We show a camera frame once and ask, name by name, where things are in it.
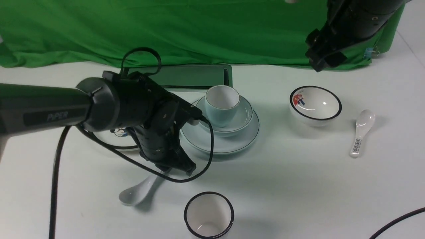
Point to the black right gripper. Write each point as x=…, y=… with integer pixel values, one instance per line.
x=325, y=48

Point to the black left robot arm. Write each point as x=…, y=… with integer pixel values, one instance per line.
x=96, y=104

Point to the blue binder clip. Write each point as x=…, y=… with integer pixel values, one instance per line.
x=371, y=52

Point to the black-rimmed white cup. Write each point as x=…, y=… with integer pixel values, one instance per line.
x=209, y=215

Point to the pale blue plate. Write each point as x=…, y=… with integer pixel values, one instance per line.
x=198, y=138

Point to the pale blue cup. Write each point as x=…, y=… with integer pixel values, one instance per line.
x=221, y=104

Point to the green backdrop cloth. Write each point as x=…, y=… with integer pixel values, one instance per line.
x=36, y=33

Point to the plain white ceramic spoon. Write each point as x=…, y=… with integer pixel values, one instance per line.
x=138, y=193

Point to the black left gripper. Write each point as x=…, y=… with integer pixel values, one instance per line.
x=158, y=138

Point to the black-rimmed cartoon bowl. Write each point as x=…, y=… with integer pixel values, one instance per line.
x=314, y=106

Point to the black-rimmed cartoon plate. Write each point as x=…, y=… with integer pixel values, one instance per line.
x=118, y=139

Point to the white spoon with print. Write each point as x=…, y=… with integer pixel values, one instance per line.
x=364, y=123

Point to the pale blue bowl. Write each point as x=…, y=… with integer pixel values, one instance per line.
x=240, y=121

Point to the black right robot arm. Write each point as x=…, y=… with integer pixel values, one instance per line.
x=348, y=23

